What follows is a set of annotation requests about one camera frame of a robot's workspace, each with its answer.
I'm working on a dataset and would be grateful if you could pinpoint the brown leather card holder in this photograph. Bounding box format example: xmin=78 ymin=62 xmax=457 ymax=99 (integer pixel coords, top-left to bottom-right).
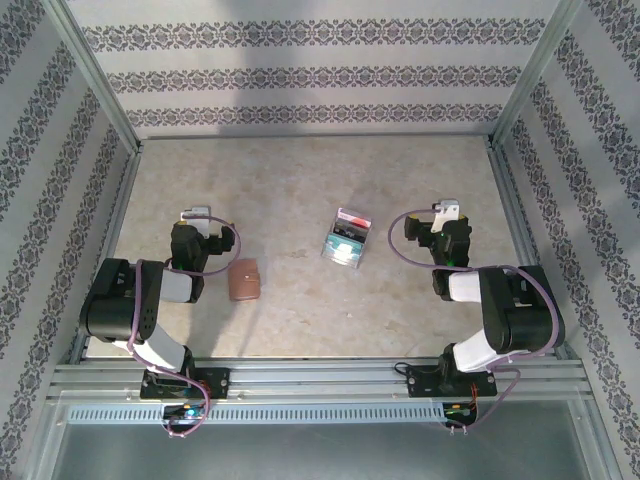
xmin=228 ymin=258 xmax=262 ymax=302

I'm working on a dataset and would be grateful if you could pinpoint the black credit card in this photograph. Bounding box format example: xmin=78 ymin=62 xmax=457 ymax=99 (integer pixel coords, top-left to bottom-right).
xmin=332 ymin=222 xmax=372 ymax=241

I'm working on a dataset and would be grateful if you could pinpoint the teal credit card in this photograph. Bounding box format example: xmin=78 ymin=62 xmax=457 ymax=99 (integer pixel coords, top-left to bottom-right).
xmin=324 ymin=234 xmax=369 ymax=264

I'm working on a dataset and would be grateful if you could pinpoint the clear acrylic card stand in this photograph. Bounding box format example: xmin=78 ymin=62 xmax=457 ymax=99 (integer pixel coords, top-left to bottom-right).
xmin=320 ymin=207 xmax=375 ymax=272

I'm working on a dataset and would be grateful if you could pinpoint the small circuit board with LED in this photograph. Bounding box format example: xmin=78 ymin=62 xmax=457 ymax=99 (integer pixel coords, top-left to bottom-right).
xmin=442 ymin=402 xmax=479 ymax=424
xmin=160 ymin=403 xmax=207 ymax=427

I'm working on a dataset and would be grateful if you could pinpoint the grey sheet metal panel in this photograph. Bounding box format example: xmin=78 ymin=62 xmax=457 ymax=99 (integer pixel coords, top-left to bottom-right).
xmin=47 ymin=399 xmax=606 ymax=480

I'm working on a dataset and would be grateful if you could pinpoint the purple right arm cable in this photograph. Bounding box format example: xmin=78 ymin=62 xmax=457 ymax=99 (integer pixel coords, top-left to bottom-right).
xmin=388 ymin=209 xmax=560 ymax=436

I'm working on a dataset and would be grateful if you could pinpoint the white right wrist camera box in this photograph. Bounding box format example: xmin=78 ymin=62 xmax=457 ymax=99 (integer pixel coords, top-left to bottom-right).
xmin=429 ymin=198 xmax=461 ymax=235

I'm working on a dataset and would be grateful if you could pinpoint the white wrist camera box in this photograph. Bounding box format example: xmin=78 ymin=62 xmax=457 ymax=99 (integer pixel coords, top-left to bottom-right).
xmin=429 ymin=198 xmax=461 ymax=235
xmin=179 ymin=204 xmax=215 ymax=237

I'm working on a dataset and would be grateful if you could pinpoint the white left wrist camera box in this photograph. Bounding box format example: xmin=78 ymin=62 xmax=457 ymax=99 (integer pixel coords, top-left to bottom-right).
xmin=179 ymin=204 xmax=215 ymax=237

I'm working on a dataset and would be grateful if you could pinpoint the aluminium side rail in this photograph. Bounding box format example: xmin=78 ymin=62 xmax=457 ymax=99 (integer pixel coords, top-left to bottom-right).
xmin=485 ymin=142 xmax=586 ymax=364
xmin=67 ymin=147 xmax=144 ymax=366

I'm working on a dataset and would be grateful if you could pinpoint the thin aluminium wall rail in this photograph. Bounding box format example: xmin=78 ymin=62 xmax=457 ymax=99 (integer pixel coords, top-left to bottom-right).
xmin=137 ymin=132 xmax=496 ymax=142

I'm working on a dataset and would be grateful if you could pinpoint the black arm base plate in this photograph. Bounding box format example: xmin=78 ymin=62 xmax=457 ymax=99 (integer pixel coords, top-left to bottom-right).
xmin=407 ymin=363 xmax=500 ymax=400
xmin=139 ymin=367 xmax=232 ymax=401

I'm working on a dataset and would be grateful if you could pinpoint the aluminium rail under arm bases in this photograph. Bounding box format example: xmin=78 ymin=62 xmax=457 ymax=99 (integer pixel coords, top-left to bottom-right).
xmin=47 ymin=355 xmax=596 ymax=404

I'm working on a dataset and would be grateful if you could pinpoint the aluminium frame post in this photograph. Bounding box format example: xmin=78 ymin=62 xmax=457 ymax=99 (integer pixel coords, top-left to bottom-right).
xmin=42 ymin=0 xmax=144 ymax=154
xmin=487 ymin=0 xmax=585 ymax=151

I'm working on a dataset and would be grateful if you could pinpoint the slotted grey cable duct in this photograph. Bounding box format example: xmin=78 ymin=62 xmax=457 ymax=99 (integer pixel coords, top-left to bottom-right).
xmin=64 ymin=402 xmax=479 ymax=425

